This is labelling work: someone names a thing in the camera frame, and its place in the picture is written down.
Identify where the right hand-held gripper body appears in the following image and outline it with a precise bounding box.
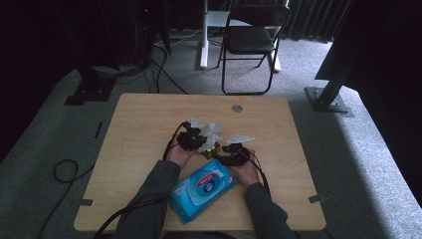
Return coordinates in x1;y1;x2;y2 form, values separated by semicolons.
221;133;256;167

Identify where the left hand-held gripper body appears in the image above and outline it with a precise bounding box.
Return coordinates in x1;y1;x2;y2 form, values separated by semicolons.
176;117;209;152

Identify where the white wet wipe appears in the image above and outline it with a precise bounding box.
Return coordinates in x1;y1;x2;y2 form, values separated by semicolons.
190;117;225;154

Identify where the multicoloured puzzle cube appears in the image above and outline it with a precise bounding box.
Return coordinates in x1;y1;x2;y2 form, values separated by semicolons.
202;141;222;160

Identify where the blue wet wipes pack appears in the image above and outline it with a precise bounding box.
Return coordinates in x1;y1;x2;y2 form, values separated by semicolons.
167;157;239;226

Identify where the person's right hand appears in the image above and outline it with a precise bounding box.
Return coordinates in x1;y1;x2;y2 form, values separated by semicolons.
228;148;261;187

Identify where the person's left hand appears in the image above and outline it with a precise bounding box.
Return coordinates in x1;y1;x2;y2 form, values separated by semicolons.
165;142;197;170

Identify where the black folding chair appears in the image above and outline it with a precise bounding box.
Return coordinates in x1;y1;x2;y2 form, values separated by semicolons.
216;3;294;97

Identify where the black stand with base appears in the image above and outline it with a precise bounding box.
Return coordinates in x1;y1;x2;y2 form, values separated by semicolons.
64;0;117;107

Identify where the dark curtain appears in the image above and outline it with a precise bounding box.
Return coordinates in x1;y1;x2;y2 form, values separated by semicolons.
284;0;354;44

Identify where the right hand-held gripper cable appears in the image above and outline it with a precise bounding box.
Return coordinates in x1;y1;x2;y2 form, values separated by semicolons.
244;149;272;201

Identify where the white floor cable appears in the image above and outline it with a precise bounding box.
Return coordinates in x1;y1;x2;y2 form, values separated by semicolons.
154;27;204;47

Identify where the metal stand with base plate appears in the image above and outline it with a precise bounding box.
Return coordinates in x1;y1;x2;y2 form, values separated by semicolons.
304;63;355;119

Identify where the black looped floor cable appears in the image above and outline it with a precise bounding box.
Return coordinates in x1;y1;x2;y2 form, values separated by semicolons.
37;158;98;239

